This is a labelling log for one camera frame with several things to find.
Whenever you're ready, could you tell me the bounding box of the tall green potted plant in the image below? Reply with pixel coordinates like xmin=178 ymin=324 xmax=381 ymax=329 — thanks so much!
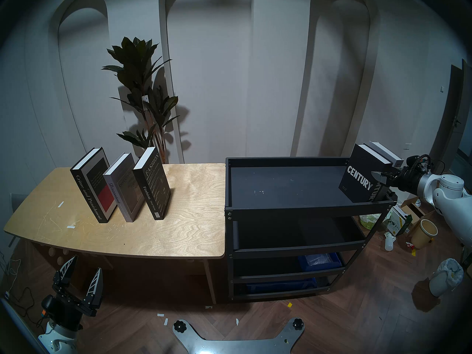
xmin=102 ymin=36 xmax=180 ymax=165

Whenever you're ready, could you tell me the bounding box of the white bin with bag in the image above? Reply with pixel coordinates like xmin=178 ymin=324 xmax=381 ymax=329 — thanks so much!
xmin=429 ymin=258 xmax=464 ymax=298

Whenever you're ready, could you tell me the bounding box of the green and white carton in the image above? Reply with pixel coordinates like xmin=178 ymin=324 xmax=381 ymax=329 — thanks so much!
xmin=387 ymin=206 xmax=413 ymax=236

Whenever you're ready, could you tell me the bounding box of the grey metal robot base plate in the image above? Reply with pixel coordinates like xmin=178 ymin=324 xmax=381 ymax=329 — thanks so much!
xmin=173 ymin=317 xmax=306 ymax=354

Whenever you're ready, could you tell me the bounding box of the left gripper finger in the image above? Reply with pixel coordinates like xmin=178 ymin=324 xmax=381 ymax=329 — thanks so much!
xmin=53 ymin=256 xmax=78 ymax=288
xmin=84 ymin=267 xmax=104 ymax=316

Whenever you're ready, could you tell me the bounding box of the blue plastic bin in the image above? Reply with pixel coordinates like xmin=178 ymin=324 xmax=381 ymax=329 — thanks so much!
xmin=245 ymin=278 xmax=317 ymax=294

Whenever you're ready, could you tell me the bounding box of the black metal shelf cart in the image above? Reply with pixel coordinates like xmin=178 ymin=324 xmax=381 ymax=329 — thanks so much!
xmin=225 ymin=157 xmax=398 ymax=302

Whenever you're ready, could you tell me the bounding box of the light green plastic bag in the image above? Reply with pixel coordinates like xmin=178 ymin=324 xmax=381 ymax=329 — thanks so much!
xmin=360 ymin=213 xmax=388 ymax=231

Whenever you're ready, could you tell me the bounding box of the light wooden display table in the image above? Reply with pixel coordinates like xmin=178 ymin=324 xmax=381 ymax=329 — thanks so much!
xmin=4 ymin=163 xmax=226 ymax=304

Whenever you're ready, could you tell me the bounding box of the black Fashion book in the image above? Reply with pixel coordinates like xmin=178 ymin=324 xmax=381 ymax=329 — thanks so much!
xmin=133 ymin=147 xmax=171 ymax=220

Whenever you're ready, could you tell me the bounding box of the grey Discontent book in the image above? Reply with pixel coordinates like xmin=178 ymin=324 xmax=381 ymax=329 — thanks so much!
xmin=103 ymin=153 xmax=145 ymax=222

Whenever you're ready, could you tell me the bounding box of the black floor cable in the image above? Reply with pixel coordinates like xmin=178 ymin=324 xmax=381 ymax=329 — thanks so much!
xmin=7 ymin=287 xmax=45 ymax=326

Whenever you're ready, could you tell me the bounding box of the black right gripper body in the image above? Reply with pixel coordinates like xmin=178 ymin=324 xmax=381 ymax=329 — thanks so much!
xmin=385 ymin=156 xmax=428 ymax=193

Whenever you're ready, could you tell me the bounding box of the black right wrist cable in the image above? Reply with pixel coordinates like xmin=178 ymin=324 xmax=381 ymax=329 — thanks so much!
xmin=406 ymin=154 xmax=445 ymax=175

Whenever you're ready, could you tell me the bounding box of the beige bucket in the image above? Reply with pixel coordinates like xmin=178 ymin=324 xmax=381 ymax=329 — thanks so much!
xmin=410 ymin=219 xmax=438 ymax=249

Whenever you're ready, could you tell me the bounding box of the black Century book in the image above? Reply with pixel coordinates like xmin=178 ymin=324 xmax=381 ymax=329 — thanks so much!
xmin=339 ymin=144 xmax=393 ymax=203

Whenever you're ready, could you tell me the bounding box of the dark door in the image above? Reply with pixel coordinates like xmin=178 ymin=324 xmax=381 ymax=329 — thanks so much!
xmin=430 ymin=60 xmax=472 ymax=175

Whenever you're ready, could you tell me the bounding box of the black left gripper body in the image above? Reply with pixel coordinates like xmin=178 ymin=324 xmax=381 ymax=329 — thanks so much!
xmin=42 ymin=283 xmax=98 ymax=330

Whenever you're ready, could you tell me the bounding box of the white floor cable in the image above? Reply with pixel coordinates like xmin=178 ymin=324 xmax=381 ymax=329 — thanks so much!
xmin=0 ymin=250 xmax=22 ymax=287

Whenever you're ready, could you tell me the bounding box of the light grey Iaura book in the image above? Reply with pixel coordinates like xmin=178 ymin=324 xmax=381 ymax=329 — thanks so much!
xmin=369 ymin=141 xmax=404 ymax=168

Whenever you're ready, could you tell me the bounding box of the Crime and Punishment book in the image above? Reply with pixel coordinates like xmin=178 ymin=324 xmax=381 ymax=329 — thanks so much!
xmin=70 ymin=147 xmax=118 ymax=223

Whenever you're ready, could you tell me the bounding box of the brown cardboard box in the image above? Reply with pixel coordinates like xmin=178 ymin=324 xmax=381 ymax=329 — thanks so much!
xmin=400 ymin=197 xmax=428 ymax=225

